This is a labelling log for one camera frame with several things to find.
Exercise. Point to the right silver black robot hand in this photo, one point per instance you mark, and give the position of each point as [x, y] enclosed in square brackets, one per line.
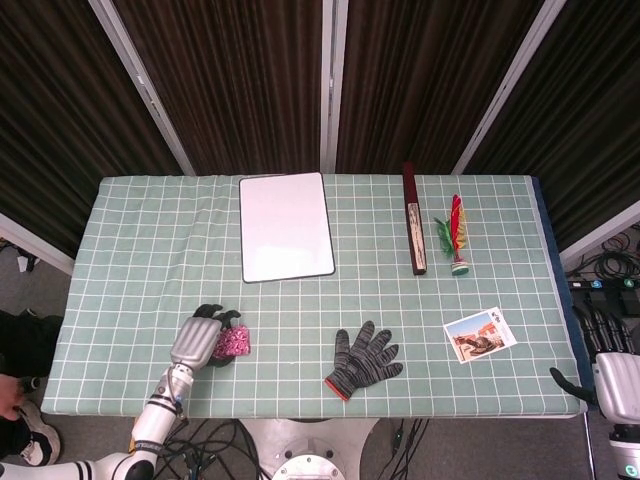
[620, 387]

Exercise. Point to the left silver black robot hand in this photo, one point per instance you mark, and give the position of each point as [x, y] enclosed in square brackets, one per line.
[195, 340]

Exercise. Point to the pink patterned block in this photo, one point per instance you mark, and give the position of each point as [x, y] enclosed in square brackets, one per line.
[234, 342]

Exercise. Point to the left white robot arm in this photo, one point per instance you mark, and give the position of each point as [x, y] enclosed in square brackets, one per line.
[155, 425]

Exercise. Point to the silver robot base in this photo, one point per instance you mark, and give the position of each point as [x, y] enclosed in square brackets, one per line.
[305, 450]

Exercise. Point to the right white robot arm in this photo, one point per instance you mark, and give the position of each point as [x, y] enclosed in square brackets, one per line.
[625, 452]

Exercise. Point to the person's bare hand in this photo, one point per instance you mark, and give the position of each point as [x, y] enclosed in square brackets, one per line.
[9, 397]

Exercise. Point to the black power strip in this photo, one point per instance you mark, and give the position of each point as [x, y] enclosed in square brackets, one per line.
[600, 284]

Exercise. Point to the green checkered tablecloth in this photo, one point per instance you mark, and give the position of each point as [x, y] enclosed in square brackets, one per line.
[300, 310]

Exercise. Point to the white board with black rim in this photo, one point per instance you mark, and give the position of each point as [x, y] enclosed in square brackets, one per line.
[286, 227]

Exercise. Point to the photo postcard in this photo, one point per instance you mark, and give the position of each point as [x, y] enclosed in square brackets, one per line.
[479, 334]

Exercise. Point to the grey knit work glove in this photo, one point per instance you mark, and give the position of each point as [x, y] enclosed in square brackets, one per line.
[362, 362]

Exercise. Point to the person's black trousers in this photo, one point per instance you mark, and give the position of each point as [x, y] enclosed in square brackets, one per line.
[25, 340]

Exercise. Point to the black white sneaker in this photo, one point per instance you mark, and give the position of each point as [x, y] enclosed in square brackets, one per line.
[42, 440]

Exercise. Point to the red green feather shuttlecock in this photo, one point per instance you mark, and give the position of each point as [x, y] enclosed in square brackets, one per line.
[456, 235]

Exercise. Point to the dark red long box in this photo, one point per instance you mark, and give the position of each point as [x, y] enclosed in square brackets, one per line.
[416, 235]

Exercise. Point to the white partition post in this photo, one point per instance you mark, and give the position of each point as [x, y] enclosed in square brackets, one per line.
[30, 245]
[600, 232]
[145, 90]
[332, 85]
[505, 95]

